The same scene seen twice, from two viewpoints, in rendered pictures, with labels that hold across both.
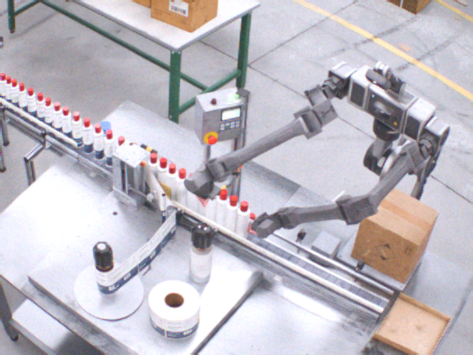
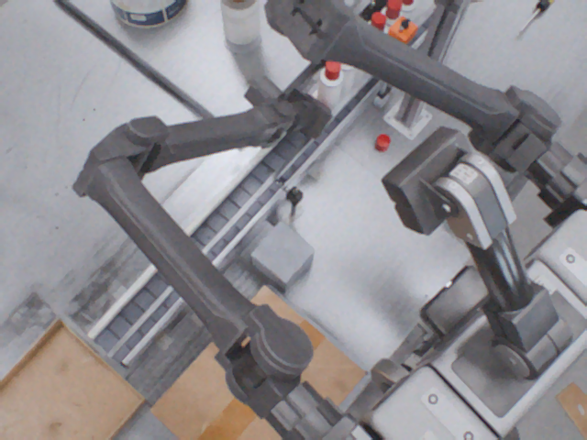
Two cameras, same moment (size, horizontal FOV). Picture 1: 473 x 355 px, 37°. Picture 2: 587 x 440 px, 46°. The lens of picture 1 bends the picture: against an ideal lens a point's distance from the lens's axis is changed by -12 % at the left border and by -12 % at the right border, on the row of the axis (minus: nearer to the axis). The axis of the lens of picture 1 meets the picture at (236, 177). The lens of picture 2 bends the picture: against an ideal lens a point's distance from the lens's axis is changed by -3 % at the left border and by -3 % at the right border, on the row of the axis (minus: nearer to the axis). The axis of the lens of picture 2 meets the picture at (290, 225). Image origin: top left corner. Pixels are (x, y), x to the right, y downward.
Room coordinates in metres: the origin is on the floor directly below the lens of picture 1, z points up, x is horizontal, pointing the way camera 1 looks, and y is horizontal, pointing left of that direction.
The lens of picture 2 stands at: (2.23, -0.80, 2.37)
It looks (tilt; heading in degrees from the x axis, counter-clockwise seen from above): 73 degrees down; 96
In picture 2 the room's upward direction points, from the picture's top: 5 degrees clockwise
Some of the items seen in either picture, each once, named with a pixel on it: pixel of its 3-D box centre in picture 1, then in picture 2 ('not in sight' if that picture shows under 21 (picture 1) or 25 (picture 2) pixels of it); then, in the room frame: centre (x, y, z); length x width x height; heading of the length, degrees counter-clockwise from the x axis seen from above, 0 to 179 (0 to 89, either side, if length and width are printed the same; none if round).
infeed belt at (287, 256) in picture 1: (223, 229); (350, 88); (2.26, 0.04, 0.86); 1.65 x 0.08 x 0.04; 60
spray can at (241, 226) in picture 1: (242, 220); (329, 89); (2.21, -0.04, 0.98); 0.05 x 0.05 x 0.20
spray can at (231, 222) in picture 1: (231, 215); (344, 73); (2.24, 0.00, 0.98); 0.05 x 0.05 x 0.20
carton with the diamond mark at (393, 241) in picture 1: (395, 234); (260, 397); (2.19, -0.72, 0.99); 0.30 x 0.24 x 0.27; 59
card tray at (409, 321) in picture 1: (414, 327); (53, 412); (1.77, -0.83, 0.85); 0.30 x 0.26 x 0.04; 60
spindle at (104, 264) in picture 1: (105, 269); not in sight; (1.83, 0.49, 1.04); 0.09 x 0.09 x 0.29
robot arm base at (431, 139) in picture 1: (426, 145); (306, 423); (2.27, -0.76, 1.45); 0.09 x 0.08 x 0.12; 53
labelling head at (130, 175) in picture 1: (132, 174); not in sight; (2.39, 0.45, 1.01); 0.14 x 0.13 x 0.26; 60
